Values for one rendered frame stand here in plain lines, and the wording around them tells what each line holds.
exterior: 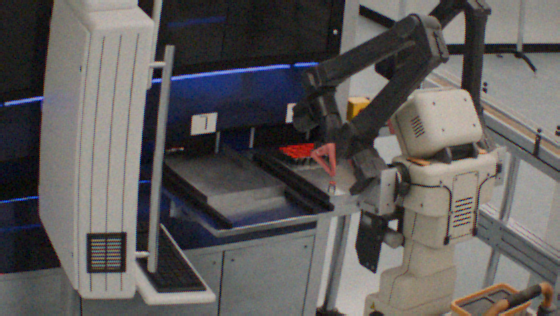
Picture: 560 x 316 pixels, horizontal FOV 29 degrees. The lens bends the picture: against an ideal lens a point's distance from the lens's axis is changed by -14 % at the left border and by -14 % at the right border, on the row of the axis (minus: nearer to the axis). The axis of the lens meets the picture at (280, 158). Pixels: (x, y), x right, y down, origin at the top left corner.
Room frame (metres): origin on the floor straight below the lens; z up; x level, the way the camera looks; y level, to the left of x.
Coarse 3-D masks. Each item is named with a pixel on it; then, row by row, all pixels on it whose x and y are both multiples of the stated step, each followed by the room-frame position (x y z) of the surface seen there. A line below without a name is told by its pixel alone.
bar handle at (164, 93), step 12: (168, 48) 2.72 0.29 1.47; (168, 60) 2.72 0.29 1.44; (168, 72) 2.73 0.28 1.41; (168, 84) 2.73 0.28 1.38; (168, 96) 2.73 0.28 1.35; (156, 132) 2.73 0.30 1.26; (156, 144) 2.73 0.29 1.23; (156, 156) 2.73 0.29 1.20; (156, 168) 2.72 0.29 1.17; (156, 180) 2.72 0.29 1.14; (156, 192) 2.72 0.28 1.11; (156, 204) 2.72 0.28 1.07; (156, 216) 2.73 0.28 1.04; (156, 228) 2.73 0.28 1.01; (156, 240) 2.73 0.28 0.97; (144, 252) 2.72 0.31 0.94; (156, 252) 2.73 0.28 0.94; (156, 264) 2.73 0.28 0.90
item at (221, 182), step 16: (224, 144) 3.59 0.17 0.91; (192, 160) 3.51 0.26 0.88; (208, 160) 3.52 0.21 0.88; (224, 160) 3.54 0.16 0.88; (240, 160) 3.52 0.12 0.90; (176, 176) 3.32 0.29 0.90; (192, 176) 3.39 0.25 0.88; (208, 176) 3.40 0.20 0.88; (224, 176) 3.42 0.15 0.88; (240, 176) 3.43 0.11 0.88; (256, 176) 3.44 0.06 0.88; (272, 176) 3.38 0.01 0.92; (208, 192) 3.28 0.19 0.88; (224, 192) 3.30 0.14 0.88; (240, 192) 3.24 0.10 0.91; (256, 192) 3.28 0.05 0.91; (272, 192) 3.31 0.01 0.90
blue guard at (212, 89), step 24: (216, 72) 3.48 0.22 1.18; (240, 72) 3.53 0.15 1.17; (264, 72) 3.58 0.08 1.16; (288, 72) 3.63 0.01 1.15; (192, 96) 3.44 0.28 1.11; (216, 96) 3.49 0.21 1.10; (240, 96) 3.54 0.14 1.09; (264, 96) 3.59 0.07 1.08; (288, 96) 3.64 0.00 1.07; (0, 120) 3.02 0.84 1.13; (24, 120) 3.07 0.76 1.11; (144, 120) 3.34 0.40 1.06; (168, 120) 3.39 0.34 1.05; (240, 120) 3.54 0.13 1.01; (264, 120) 3.59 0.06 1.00; (0, 144) 3.02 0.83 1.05; (24, 144) 3.08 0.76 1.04
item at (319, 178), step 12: (288, 168) 3.46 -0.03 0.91; (324, 168) 3.58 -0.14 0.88; (348, 168) 3.60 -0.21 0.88; (300, 180) 3.41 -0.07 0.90; (312, 180) 3.47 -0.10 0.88; (324, 180) 3.48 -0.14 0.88; (336, 180) 3.49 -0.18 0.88; (348, 180) 3.50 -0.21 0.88; (324, 192) 3.32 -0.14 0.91; (336, 192) 3.40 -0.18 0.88; (348, 192) 3.33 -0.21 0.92; (336, 204) 3.31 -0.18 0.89
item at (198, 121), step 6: (204, 114) 3.46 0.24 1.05; (210, 114) 3.48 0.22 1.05; (216, 114) 3.49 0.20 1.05; (192, 120) 3.44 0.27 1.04; (198, 120) 3.45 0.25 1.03; (204, 120) 3.46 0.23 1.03; (210, 120) 3.48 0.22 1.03; (216, 120) 3.49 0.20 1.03; (192, 126) 3.44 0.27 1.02; (198, 126) 3.45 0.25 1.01; (204, 126) 3.46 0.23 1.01; (210, 126) 3.48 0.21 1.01; (192, 132) 3.44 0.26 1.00; (198, 132) 3.45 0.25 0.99; (204, 132) 3.47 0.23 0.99
